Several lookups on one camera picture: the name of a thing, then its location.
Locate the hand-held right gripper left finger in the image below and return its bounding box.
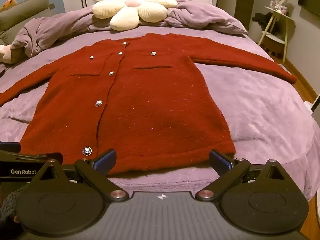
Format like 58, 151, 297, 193
30, 149, 130, 203

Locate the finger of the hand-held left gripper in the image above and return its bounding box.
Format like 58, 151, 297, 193
15, 152, 63, 165

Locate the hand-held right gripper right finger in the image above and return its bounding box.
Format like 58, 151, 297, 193
195, 149, 298, 203

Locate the red knit cardigan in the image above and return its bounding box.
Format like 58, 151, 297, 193
0, 32, 297, 178

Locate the bed with purple sheet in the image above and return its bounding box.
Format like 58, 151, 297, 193
0, 25, 320, 203

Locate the cream plush toy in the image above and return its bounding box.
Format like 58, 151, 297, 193
0, 44, 18, 64

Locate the olive green headboard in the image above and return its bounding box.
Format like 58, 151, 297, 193
0, 0, 54, 46

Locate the dark cloth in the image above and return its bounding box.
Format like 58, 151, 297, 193
252, 12, 275, 30

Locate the crumpled purple duvet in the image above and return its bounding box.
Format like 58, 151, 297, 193
10, 0, 248, 58

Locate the orange plush toy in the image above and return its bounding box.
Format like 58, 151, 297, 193
0, 0, 18, 12

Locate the cream flower-shaped pillow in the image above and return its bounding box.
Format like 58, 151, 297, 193
92, 0, 178, 32

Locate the white and yellow side table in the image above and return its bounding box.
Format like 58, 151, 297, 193
257, 6, 296, 63

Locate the dark door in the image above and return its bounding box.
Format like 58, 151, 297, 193
234, 0, 253, 30

